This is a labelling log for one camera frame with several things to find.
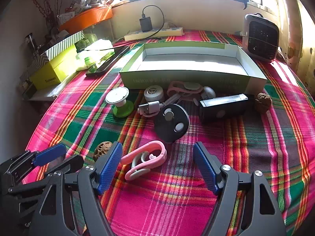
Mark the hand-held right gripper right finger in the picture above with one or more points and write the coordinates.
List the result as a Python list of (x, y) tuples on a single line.
[(205, 169)]

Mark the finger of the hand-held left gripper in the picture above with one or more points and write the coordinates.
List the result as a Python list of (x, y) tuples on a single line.
[(49, 153), (71, 163)]

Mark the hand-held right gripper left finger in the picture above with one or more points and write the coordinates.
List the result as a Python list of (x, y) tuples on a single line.
[(110, 167)]

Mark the small brown walnut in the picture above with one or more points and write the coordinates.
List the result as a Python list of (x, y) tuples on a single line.
[(102, 150)]

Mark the pink ear hook holder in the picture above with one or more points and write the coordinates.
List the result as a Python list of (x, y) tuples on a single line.
[(160, 152)]

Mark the black round disc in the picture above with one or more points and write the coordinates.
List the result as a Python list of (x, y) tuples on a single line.
[(169, 127)]

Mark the green and white stand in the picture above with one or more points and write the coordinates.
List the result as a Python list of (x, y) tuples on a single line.
[(123, 109)]

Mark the black bike light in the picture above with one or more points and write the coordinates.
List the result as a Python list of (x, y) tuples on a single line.
[(221, 104)]

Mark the pink clip with grey pad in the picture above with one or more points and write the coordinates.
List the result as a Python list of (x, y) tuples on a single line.
[(174, 89)]

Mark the large brown walnut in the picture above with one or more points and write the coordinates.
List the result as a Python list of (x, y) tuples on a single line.
[(263, 102)]

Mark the green cardboard box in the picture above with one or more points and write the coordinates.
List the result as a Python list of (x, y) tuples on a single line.
[(192, 65)]

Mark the plaid blanket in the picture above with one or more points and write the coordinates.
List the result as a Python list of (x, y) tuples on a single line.
[(172, 201)]

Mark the yellow-green box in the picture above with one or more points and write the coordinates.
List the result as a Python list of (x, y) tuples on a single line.
[(56, 71)]

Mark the black smartphone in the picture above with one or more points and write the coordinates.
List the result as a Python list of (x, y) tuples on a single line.
[(108, 62)]

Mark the glass jar with dark lid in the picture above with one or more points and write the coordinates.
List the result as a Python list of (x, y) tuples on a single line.
[(29, 44)]

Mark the green striped box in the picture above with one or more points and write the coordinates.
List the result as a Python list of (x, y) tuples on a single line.
[(66, 43)]

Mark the green tissue pack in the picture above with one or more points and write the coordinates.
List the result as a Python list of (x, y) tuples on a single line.
[(96, 50)]

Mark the glass tank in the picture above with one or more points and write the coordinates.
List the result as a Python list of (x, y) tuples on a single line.
[(101, 30)]

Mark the red berry branches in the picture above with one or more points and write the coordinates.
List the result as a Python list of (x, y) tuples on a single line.
[(50, 17)]

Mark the orange tray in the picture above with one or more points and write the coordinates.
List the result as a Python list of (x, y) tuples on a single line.
[(88, 18)]

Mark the cream power strip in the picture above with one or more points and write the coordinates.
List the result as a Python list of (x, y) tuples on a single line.
[(169, 31)]

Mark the grey portable heater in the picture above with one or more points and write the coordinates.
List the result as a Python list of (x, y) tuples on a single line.
[(260, 36)]

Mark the white plug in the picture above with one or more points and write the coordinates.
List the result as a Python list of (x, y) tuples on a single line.
[(168, 25)]

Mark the cream curtain with hearts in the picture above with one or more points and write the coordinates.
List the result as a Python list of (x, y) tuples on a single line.
[(295, 41)]

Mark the black window latch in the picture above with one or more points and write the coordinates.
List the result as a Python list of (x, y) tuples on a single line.
[(246, 1)]

